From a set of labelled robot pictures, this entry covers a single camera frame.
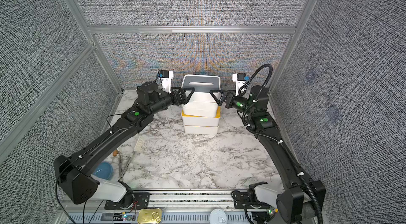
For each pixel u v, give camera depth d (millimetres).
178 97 615
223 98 589
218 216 652
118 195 615
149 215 661
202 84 756
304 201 380
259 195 617
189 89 648
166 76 602
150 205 734
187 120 835
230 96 595
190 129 923
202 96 708
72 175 385
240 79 599
